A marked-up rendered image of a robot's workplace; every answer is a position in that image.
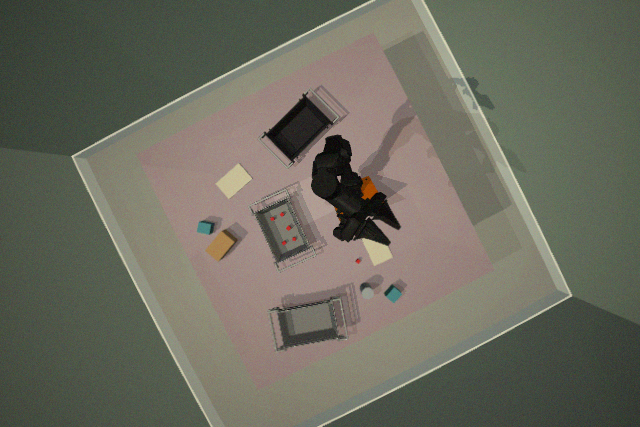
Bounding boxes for dark grey cylinder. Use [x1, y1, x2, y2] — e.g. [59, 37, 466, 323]
[360, 282, 374, 299]

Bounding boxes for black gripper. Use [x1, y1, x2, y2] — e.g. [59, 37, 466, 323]
[335, 188, 401, 246]

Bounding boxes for small teal block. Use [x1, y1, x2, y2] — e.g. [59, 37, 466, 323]
[384, 284, 402, 304]
[197, 221, 215, 235]

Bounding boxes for beige flat rectangular panel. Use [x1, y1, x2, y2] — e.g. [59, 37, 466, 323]
[362, 238, 393, 267]
[216, 163, 252, 199]

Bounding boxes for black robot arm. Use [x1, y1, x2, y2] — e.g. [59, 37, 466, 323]
[311, 134, 364, 241]

